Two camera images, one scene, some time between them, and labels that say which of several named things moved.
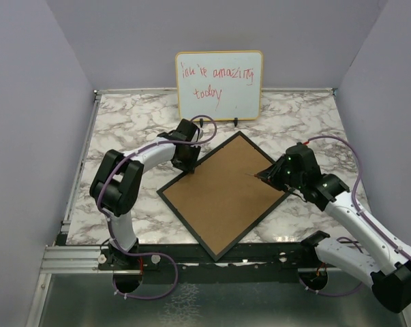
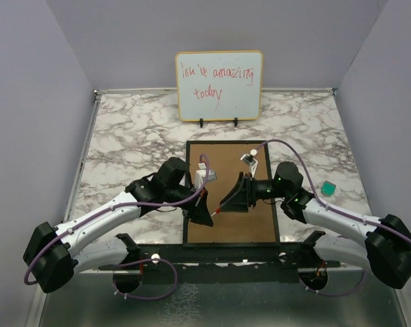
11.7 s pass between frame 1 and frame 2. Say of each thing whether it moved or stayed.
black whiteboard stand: stayed
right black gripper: moved
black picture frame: moved
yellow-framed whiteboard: stayed
